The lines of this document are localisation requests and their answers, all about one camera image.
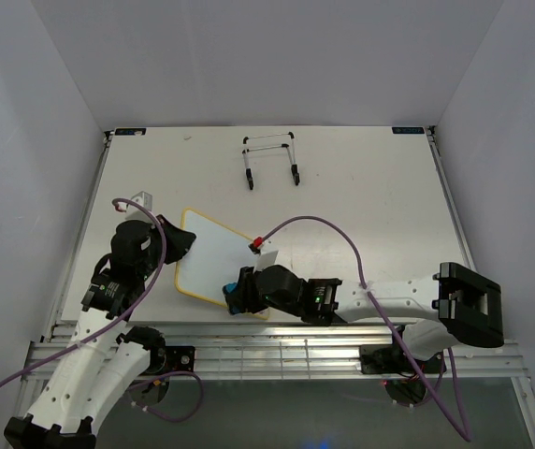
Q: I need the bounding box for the blue label sticker right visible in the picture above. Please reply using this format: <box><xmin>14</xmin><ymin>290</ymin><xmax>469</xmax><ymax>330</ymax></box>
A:
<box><xmin>392</xmin><ymin>126</ymin><xmax>425</xmax><ymax>135</ymax></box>

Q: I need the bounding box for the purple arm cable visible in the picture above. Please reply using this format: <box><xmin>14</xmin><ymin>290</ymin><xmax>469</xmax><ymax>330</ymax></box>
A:
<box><xmin>260</xmin><ymin>214</ymin><xmax>473</xmax><ymax>443</ymax></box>
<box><xmin>0</xmin><ymin>197</ymin><xmax>206</xmax><ymax>449</ymax></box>

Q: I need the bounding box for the yellow-framed whiteboard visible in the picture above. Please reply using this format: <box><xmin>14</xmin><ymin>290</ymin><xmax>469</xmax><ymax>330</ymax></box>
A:
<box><xmin>174</xmin><ymin>208</ymin><xmax>258</xmax><ymax>309</ymax></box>

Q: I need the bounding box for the blue label sticker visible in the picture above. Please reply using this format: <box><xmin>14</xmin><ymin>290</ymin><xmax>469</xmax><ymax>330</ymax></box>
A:
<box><xmin>114</xmin><ymin>128</ymin><xmax>147</xmax><ymax>137</ymax></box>
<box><xmin>392</xmin><ymin>126</ymin><xmax>425</xmax><ymax>135</ymax></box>

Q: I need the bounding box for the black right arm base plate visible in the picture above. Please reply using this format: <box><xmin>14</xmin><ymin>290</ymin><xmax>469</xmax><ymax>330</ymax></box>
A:
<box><xmin>358</xmin><ymin>344</ymin><xmax>446</xmax><ymax>377</ymax></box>

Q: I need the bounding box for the aluminium table edge rail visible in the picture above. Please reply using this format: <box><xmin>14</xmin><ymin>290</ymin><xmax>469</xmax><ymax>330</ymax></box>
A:
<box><xmin>26</xmin><ymin>323</ymin><xmax>529</xmax><ymax>381</ymax></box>

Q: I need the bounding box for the black metal whiteboard stand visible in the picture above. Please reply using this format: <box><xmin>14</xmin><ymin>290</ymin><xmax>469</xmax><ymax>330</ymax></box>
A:
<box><xmin>241</xmin><ymin>131</ymin><xmax>301</xmax><ymax>191</ymax></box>

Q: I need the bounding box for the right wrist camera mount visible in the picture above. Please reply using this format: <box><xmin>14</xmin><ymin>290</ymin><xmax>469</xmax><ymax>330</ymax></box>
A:
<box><xmin>249</xmin><ymin>237</ymin><xmax>279</xmax><ymax>271</ymax></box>

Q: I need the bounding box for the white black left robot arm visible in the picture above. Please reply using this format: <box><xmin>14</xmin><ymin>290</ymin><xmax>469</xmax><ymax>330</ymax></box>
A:
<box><xmin>4</xmin><ymin>215</ymin><xmax>196</xmax><ymax>448</ymax></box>

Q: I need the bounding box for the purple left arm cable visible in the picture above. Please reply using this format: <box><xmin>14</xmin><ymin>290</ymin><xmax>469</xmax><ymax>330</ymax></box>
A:
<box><xmin>0</xmin><ymin>197</ymin><xmax>206</xmax><ymax>449</ymax></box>

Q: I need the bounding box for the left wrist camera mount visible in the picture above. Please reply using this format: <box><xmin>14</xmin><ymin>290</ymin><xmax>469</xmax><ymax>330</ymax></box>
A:
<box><xmin>112</xmin><ymin>191</ymin><xmax>152</xmax><ymax>221</ymax></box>

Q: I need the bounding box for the blue label sticker left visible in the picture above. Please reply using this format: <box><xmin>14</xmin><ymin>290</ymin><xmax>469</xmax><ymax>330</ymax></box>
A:
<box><xmin>114</xmin><ymin>128</ymin><xmax>147</xmax><ymax>137</ymax></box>

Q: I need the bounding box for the blue bone-shaped whiteboard eraser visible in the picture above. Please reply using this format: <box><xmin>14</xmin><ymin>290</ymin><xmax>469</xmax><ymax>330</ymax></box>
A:
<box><xmin>222</xmin><ymin>282</ymin><xmax>241</xmax><ymax>315</ymax></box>

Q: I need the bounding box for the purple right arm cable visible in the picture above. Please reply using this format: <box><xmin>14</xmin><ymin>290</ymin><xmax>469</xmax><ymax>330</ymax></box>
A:
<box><xmin>260</xmin><ymin>214</ymin><xmax>473</xmax><ymax>443</ymax></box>

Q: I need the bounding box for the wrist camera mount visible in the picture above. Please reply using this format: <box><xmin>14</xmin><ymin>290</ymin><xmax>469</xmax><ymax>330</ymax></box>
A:
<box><xmin>112</xmin><ymin>191</ymin><xmax>152</xmax><ymax>221</ymax></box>
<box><xmin>249</xmin><ymin>237</ymin><xmax>279</xmax><ymax>271</ymax></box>

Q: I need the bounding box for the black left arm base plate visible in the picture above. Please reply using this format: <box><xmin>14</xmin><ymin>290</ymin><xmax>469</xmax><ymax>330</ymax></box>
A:
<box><xmin>155</xmin><ymin>346</ymin><xmax>196</xmax><ymax>374</ymax></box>

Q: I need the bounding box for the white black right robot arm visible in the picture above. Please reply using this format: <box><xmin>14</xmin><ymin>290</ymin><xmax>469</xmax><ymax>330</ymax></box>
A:
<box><xmin>223</xmin><ymin>262</ymin><xmax>504</xmax><ymax>371</ymax></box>

